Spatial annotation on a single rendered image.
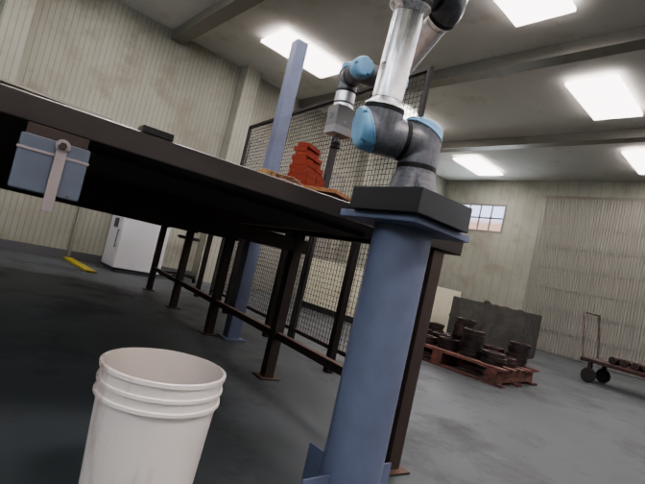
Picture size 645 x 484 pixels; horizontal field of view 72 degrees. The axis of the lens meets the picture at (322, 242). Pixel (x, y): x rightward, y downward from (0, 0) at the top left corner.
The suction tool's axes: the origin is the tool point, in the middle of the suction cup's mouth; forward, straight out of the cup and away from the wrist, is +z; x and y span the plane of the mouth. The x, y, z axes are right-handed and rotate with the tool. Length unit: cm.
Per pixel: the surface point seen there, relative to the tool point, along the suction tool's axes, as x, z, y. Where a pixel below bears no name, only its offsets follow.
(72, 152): 20, 29, 83
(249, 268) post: -174, 58, -64
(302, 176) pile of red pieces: -62, 1, -26
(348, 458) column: 47, 92, 9
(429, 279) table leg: 21, 41, -41
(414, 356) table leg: 21, 71, -41
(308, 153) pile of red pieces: -62, -12, -27
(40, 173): 20, 36, 88
